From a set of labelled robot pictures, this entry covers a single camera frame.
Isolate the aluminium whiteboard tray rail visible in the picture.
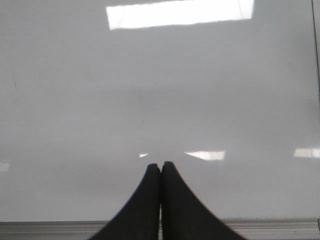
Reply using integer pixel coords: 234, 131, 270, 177
0, 218, 320, 235

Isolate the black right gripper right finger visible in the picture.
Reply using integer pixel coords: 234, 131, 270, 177
161, 161, 244, 240

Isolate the white whiteboard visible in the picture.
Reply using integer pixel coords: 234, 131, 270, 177
0, 0, 320, 222

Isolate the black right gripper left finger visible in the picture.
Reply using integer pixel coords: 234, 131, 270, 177
91, 163, 160, 240

